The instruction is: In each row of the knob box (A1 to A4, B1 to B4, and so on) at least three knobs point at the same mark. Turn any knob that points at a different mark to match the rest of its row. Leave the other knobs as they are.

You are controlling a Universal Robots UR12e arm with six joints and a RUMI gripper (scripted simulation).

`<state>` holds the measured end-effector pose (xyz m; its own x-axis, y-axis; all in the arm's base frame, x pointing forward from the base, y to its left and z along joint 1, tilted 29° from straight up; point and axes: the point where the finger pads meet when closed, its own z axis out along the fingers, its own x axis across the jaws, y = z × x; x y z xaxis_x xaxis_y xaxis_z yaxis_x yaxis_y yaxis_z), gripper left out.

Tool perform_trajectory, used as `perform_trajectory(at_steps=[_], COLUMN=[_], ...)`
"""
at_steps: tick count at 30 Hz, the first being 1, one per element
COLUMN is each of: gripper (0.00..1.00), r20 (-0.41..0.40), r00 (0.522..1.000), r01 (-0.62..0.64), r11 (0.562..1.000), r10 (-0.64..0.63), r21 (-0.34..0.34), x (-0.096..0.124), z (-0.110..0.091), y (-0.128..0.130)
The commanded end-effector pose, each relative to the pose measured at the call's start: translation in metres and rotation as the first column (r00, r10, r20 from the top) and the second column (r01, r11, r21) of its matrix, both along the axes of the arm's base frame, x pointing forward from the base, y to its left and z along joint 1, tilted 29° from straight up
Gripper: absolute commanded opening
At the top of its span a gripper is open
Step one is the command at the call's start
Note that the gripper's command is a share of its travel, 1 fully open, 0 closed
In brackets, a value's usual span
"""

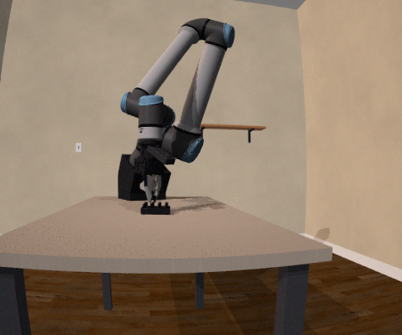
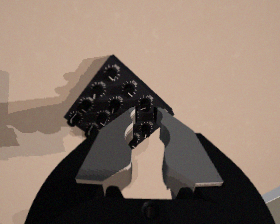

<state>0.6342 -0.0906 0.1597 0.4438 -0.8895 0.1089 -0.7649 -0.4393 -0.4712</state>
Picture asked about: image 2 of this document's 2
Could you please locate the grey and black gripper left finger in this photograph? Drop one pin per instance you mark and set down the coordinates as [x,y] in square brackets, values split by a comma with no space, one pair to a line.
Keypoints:
[103,159]

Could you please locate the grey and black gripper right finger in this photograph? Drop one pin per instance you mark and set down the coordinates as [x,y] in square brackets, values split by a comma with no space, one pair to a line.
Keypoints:
[191,160]

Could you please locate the black knob box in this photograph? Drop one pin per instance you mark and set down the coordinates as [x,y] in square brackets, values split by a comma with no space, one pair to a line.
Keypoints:
[114,93]

